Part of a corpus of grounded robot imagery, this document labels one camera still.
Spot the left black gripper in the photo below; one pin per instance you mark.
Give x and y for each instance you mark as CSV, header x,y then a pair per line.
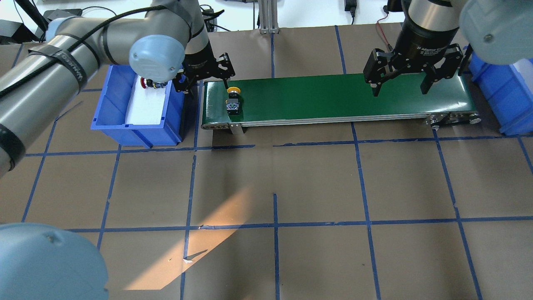
x,y
199,57

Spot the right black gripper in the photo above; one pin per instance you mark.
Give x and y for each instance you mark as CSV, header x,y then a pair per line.
x,y
421,43

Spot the yellow push button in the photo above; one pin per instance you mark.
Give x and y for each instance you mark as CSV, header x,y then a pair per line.
x,y
233,104

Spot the red push button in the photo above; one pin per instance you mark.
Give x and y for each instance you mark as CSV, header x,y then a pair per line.
x,y
148,83

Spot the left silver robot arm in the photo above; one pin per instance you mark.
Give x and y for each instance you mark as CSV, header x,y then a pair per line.
x,y
165,41

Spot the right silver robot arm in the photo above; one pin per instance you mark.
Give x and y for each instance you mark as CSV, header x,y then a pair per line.
x,y
497,31

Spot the white foam in left bin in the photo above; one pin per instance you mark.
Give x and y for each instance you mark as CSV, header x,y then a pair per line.
x,y
145,105

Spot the white foam in bin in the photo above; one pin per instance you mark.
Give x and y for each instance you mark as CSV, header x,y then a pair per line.
x,y
525,68
145,105

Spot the green conveyor belt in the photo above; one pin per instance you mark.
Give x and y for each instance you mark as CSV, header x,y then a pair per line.
x,y
337,98

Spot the black power adapter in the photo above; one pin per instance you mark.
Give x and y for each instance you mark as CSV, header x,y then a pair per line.
x,y
350,5

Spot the left blue plastic bin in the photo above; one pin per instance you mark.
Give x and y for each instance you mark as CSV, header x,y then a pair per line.
x,y
110,113

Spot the blue plastic bin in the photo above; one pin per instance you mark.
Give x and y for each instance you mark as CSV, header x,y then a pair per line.
x,y
110,113
509,97

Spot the right blue plastic bin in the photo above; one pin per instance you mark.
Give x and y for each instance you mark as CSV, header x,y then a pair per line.
x,y
509,97

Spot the white foam in right bin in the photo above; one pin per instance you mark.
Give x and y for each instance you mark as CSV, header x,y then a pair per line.
x,y
525,68

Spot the aluminium frame post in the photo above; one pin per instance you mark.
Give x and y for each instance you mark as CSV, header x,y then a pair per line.
x,y
268,17

